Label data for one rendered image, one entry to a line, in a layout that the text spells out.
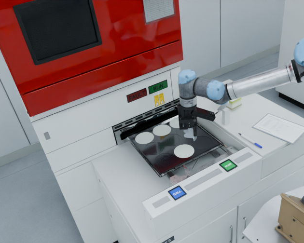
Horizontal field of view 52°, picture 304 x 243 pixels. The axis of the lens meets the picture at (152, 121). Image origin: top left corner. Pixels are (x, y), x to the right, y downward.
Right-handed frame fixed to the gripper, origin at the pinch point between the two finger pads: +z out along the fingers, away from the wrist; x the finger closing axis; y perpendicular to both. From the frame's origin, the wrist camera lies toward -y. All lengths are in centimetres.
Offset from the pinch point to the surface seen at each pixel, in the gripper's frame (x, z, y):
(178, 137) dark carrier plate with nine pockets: -10.8, 7.5, 8.2
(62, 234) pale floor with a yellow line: -20, 98, 102
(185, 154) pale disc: 2.4, 7.4, 5.7
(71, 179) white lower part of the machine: -1, 22, 68
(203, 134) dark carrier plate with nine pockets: -11.3, 7.4, -4.9
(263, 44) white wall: -279, 79, -109
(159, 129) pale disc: -18.9, 7.5, 18.4
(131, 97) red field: -22.4, -12.9, 30.8
